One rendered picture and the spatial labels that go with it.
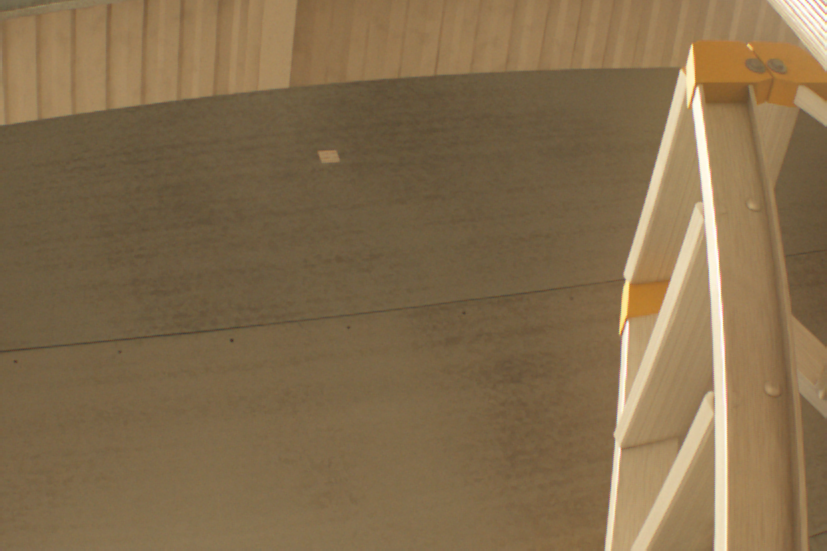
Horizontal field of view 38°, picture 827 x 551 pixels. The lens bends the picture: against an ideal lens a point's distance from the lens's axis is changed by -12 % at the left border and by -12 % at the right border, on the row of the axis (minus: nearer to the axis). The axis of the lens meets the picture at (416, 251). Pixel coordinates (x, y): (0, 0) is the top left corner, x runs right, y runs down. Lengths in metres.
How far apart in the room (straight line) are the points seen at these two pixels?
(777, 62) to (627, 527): 0.49
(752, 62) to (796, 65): 0.07
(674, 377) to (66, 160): 1.22
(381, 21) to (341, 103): 6.21
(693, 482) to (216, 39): 7.36
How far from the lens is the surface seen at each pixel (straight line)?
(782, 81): 1.29
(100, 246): 1.97
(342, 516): 1.65
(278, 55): 7.57
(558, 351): 1.89
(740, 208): 1.11
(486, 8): 8.65
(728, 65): 1.27
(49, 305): 1.89
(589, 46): 9.10
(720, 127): 1.22
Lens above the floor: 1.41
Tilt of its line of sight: 43 degrees up
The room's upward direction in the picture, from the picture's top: 22 degrees counter-clockwise
